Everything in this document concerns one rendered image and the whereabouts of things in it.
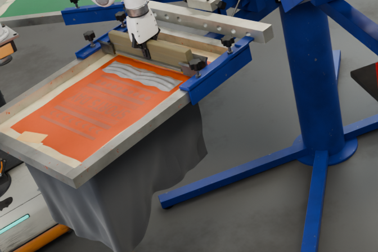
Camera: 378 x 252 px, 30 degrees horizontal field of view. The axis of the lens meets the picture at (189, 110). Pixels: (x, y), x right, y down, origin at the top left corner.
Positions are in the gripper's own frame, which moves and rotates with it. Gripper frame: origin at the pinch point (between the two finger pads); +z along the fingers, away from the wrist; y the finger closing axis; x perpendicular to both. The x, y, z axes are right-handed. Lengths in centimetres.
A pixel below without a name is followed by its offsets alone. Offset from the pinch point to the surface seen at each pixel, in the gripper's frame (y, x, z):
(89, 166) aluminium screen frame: 53, 29, 3
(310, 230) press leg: -30, 31, 97
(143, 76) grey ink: 8.0, 2.7, 5.5
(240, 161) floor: -56, -31, 102
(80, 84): 20.9, -18.0, 6.1
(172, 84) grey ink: 7.0, 16.4, 5.7
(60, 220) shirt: 50, -15, 47
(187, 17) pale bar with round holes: -22.1, -2.1, -1.6
